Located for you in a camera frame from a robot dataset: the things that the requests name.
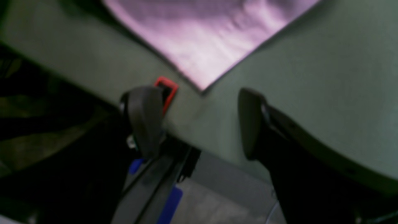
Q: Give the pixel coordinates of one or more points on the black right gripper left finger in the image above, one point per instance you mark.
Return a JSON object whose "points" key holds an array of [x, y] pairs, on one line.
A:
{"points": [[82, 183]]}

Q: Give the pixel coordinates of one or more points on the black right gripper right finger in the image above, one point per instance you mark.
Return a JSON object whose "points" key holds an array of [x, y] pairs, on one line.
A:
{"points": [[313, 183]]}

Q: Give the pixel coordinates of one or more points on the pink t-shirt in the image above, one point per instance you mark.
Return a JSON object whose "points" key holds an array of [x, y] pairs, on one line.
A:
{"points": [[204, 39]]}

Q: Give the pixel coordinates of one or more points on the green table cloth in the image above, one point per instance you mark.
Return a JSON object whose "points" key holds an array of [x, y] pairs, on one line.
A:
{"points": [[333, 71]]}

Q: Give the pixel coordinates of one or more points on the red table clamp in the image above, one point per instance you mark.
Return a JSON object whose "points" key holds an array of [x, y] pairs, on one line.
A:
{"points": [[169, 90]]}

